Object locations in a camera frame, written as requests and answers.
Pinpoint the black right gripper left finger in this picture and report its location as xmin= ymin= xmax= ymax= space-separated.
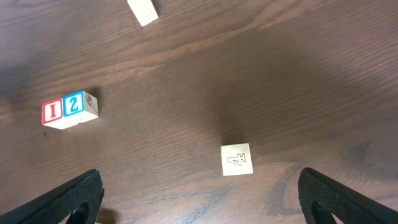
xmin=1 ymin=169 xmax=104 ymax=224

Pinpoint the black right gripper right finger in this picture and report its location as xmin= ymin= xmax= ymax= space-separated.
xmin=298 ymin=167 xmax=397 ymax=224

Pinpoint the yellow top block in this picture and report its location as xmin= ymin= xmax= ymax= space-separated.
xmin=220 ymin=143 xmax=253 ymax=176

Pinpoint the red letter I block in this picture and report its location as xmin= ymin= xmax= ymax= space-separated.
xmin=42 ymin=98 xmax=78 ymax=129

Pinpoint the blue number 2 block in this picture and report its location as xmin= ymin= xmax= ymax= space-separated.
xmin=63 ymin=90 xmax=99 ymax=124

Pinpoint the green letter R block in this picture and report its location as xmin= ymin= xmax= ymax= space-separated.
xmin=127 ymin=0 xmax=159 ymax=27

